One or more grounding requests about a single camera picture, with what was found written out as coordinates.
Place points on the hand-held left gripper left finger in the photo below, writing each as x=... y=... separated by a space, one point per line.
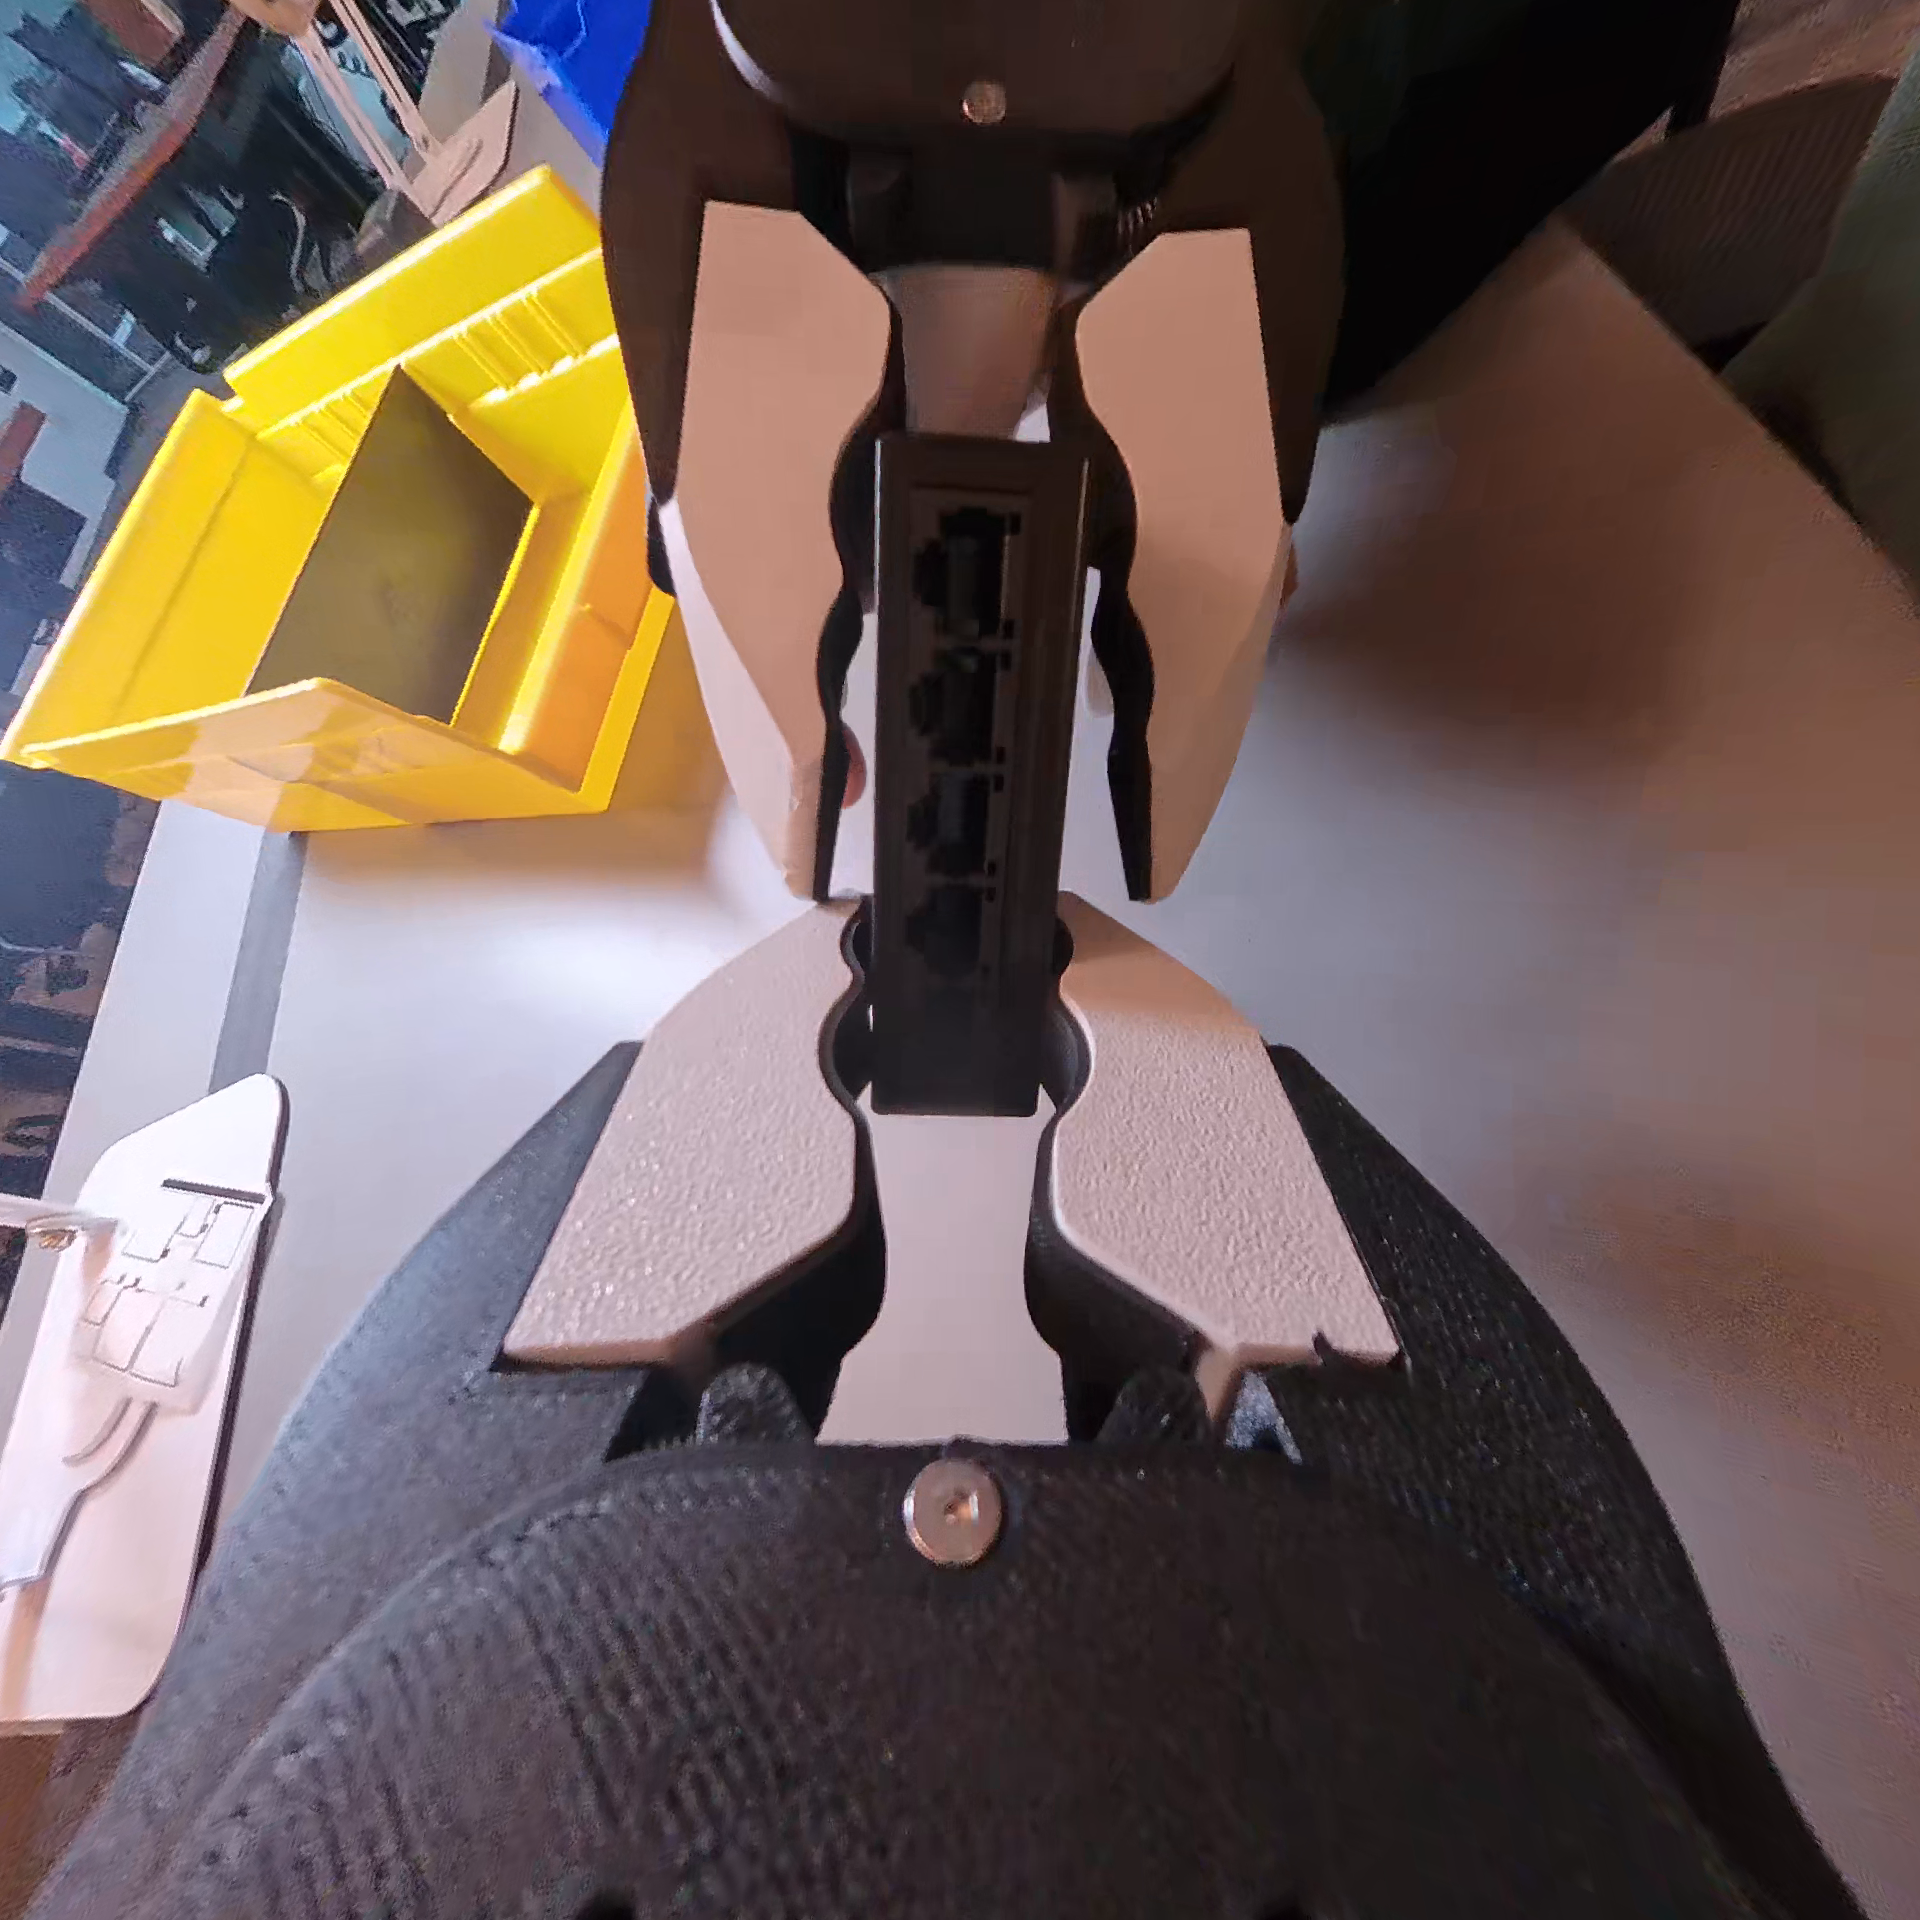
x=706 y=1185

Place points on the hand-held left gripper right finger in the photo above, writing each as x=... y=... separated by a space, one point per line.
x=1201 y=1185

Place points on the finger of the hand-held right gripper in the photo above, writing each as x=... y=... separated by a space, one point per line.
x=765 y=495
x=1201 y=495

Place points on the black ethernet switch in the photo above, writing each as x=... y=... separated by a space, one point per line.
x=974 y=750

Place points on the yellow plastic storage bin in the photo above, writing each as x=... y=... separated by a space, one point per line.
x=150 y=645

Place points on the blue plastic storage bin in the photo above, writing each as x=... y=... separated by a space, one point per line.
x=563 y=61

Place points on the grey metal bin divider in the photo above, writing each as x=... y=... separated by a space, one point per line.
x=389 y=585

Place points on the cardboard piece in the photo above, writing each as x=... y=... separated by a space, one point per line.
x=452 y=172

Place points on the green upholstered chair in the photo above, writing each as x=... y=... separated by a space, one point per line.
x=1862 y=375

